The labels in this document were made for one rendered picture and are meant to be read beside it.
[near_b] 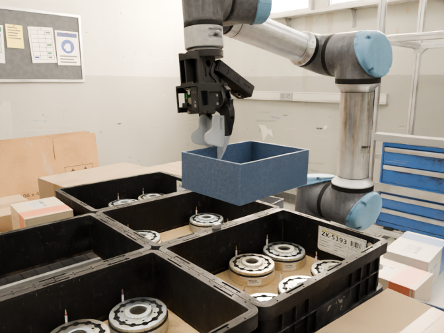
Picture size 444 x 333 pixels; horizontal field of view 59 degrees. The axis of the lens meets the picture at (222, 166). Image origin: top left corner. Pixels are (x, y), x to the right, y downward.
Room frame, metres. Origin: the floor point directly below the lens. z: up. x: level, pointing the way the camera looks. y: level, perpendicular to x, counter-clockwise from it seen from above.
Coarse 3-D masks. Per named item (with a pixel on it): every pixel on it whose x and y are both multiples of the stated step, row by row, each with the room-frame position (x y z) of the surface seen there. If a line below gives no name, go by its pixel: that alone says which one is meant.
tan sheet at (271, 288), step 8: (312, 264) 0.88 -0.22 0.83; (224, 272) 0.84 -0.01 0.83; (280, 272) 0.84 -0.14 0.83; (288, 272) 0.84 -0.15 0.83; (296, 272) 0.84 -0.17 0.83; (304, 272) 0.84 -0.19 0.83; (224, 280) 0.80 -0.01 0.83; (240, 288) 0.77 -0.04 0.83; (248, 288) 0.77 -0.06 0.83; (256, 288) 0.77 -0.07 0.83; (264, 288) 0.77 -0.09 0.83; (272, 288) 0.77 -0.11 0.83
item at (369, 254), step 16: (240, 224) 0.89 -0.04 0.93; (336, 224) 0.88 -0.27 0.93; (192, 240) 0.79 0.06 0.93; (384, 240) 0.79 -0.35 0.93; (176, 256) 0.71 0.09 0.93; (352, 256) 0.71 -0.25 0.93; (368, 256) 0.73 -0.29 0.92; (208, 272) 0.64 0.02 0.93; (320, 272) 0.64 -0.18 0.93; (336, 272) 0.65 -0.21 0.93; (352, 272) 0.69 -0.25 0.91; (304, 288) 0.59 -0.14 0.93; (320, 288) 0.62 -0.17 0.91; (256, 304) 0.54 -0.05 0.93; (272, 304) 0.54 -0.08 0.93; (288, 304) 0.56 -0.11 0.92
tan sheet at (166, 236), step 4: (180, 228) 1.12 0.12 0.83; (184, 228) 1.12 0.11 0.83; (188, 228) 1.12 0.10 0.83; (164, 232) 1.09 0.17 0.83; (168, 232) 1.09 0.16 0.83; (172, 232) 1.09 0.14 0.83; (176, 232) 1.09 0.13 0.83; (180, 232) 1.09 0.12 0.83; (184, 232) 1.09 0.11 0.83; (188, 232) 1.09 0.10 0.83; (160, 236) 1.06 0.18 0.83; (164, 236) 1.06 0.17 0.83; (168, 236) 1.06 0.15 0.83; (172, 236) 1.06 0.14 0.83; (176, 236) 1.06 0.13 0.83; (180, 236) 1.06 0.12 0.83; (164, 240) 1.02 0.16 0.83
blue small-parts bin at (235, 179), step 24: (240, 144) 0.83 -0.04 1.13; (264, 144) 0.83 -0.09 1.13; (192, 168) 0.70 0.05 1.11; (216, 168) 0.65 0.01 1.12; (240, 168) 0.61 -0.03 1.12; (264, 168) 0.66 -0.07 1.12; (288, 168) 0.71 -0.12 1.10; (216, 192) 0.65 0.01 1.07; (240, 192) 0.62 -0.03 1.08; (264, 192) 0.66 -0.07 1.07
